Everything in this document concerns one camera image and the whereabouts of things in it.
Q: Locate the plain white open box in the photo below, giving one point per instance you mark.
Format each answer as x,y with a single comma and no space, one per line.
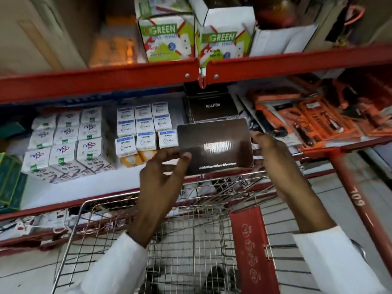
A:
281,39

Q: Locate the yellow and white bulb box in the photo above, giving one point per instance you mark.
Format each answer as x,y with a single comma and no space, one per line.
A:
137,157

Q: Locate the green and white carton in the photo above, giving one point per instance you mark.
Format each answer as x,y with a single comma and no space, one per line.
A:
222,39
159,6
167,38

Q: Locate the person's right forearm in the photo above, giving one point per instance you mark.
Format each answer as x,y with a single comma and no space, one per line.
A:
318,238

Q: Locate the person's left forearm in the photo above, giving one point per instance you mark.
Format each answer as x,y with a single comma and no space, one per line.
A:
131,251

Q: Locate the stack of green boxes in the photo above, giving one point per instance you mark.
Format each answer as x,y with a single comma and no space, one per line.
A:
10,183

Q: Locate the glossy dark brown box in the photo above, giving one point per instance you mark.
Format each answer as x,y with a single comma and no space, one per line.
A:
214,146

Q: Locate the stack of white pink-print boxes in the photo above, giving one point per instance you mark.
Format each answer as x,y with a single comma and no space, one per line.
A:
67,146

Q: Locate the person's left thumb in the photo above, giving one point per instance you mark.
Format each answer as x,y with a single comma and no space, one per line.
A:
184,166

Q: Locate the orange plastic packet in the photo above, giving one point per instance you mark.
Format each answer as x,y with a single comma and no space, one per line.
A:
113,45

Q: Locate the red metal shelf rack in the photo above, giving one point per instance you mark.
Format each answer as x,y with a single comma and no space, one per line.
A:
101,82

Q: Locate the person's right thumb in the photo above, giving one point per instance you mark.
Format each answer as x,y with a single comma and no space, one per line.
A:
258,137

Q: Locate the person's left hand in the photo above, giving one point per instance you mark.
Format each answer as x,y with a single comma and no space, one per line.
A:
159,183

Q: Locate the large brown cardboard box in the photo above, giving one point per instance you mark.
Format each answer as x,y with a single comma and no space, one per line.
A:
46,30

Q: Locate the pile of orange tool kits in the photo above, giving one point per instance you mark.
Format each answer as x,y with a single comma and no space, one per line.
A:
321,116

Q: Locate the person's right hand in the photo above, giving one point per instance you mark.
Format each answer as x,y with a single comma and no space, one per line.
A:
277,162

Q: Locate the dark brown shelf boxes stack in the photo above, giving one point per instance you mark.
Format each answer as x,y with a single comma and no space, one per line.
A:
211,104

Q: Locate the white socket strips pile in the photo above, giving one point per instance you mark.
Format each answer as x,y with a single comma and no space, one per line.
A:
36,223

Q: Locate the stack of white blue-label boxes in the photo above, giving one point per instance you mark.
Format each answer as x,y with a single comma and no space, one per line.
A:
144,131

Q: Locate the red cart seat flap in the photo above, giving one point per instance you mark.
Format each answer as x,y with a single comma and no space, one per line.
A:
252,251

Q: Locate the person's black shoe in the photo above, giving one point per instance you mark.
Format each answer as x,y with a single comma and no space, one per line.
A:
216,280
150,281

